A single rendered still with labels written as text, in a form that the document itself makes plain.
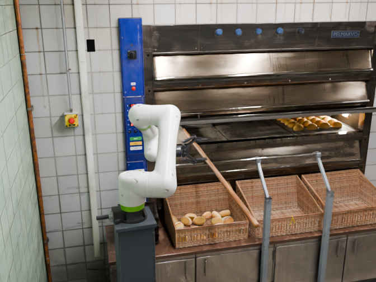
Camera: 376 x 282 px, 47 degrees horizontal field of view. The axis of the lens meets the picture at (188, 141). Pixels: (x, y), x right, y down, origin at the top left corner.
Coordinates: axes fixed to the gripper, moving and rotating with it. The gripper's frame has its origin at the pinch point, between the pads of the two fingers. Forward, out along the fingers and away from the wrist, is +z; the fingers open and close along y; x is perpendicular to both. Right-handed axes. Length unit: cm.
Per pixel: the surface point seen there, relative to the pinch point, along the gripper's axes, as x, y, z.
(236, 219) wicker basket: -29, 71, 34
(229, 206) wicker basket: -47, 69, 33
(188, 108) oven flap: -53, -14, 1
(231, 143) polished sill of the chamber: -55, 17, 37
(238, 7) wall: -55, -87, 39
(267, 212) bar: 5, 49, 44
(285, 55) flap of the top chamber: -58, -51, 80
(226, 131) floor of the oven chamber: -86, 16, 42
